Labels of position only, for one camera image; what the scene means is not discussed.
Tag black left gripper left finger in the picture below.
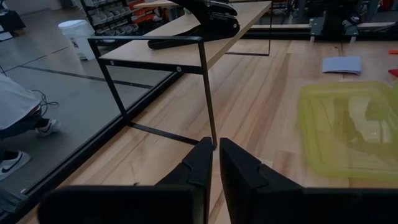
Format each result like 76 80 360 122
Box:
37 136 216 224

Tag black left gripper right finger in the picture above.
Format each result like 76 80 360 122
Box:
219 138 398 224

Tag yellow transparent pencil case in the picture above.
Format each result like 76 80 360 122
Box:
298 80 398 182

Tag lilac sticky note pad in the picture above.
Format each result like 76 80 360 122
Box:
322 55 363 76

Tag wooden shelf riser black legs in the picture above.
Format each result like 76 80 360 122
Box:
88 0 273 149

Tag black stapler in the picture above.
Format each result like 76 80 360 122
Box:
147 0 241 50

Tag white trash bin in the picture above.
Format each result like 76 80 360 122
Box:
58 19 96 62

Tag storage rack with bins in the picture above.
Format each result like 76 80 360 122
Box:
79 0 147 43

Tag person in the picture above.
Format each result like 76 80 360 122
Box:
0 73 62 183

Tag black metal table frame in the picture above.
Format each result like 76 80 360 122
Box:
0 23 398 224

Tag thin black floor cable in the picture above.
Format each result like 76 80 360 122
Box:
30 89 60 118

